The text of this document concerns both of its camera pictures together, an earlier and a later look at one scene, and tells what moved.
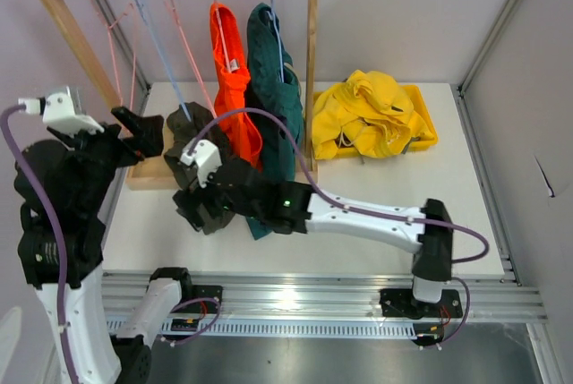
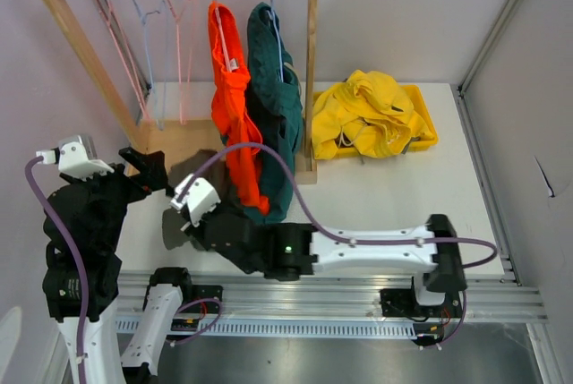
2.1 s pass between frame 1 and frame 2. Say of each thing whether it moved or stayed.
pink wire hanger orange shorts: stayed
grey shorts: stayed
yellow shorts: stayed
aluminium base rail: stayed
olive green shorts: moved
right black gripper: moved
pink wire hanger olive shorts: moved
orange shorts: stayed
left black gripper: moved
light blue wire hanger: moved
